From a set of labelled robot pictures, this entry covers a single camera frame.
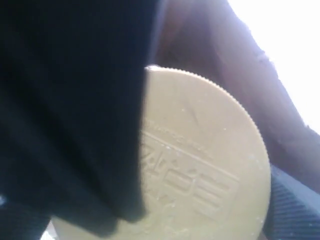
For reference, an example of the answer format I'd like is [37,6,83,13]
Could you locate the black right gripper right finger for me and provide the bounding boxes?
[263,166,320,240]

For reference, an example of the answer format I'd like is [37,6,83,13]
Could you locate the clear jar with gold lid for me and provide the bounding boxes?
[48,65,273,240]

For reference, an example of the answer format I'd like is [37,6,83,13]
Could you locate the brown paper bag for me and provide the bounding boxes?
[155,0,320,192]

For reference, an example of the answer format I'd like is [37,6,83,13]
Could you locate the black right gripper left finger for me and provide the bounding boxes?
[0,0,163,240]

